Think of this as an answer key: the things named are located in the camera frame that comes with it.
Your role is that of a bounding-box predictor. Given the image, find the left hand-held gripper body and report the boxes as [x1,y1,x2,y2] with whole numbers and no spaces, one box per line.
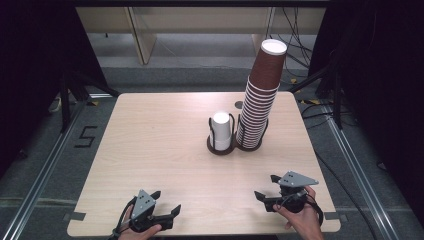
[128,189,175,234]

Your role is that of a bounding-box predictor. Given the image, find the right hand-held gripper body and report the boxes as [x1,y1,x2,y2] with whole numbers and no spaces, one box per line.
[277,170,320,214]

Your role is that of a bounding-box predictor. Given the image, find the black wire cup holder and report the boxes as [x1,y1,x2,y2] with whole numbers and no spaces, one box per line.
[206,112,237,157]
[234,113,270,153]

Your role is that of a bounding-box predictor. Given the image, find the stack of brown cups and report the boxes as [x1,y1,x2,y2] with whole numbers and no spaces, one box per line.
[235,75,282,150]

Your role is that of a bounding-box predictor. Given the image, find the person's left hand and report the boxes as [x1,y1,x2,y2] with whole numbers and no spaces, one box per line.
[118,206,164,240]

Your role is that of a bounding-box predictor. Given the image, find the person's right hand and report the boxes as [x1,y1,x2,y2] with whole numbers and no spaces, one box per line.
[272,185,325,240]

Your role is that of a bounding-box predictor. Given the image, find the black tape strip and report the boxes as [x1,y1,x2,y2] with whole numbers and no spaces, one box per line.
[62,211,87,222]
[323,211,349,224]

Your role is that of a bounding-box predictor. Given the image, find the black metal stand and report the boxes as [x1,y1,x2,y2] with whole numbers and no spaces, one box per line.
[288,62,345,130]
[59,69,122,135]

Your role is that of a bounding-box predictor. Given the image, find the dark curtain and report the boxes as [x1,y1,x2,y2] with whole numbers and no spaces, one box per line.
[307,0,424,216]
[0,0,112,176]

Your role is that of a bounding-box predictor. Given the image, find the beige wooden desk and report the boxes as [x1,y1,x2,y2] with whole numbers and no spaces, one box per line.
[75,6,327,66]

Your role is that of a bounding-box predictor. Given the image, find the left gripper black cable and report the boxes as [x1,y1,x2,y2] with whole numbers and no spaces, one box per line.
[111,195,138,240]

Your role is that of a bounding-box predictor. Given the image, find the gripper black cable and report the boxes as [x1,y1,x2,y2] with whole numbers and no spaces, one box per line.
[281,189,325,228]
[111,195,138,240]

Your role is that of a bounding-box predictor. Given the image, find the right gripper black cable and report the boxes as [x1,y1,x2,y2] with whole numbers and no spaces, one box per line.
[281,189,325,228]

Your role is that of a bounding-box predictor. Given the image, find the aluminium floor rail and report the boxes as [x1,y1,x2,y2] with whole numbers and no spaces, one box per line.
[320,104,398,240]
[1,99,88,240]

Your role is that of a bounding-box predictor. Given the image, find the black floor cable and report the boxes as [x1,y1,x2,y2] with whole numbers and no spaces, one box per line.
[314,149,380,240]

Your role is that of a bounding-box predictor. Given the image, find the black floor cables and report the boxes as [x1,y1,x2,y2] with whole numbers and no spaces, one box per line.
[299,100,335,130]

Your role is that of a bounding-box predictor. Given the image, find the white cord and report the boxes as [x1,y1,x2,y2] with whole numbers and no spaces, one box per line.
[49,95,65,114]

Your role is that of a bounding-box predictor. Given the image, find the bundle of black cables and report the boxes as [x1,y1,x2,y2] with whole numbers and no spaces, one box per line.
[267,6,315,80]

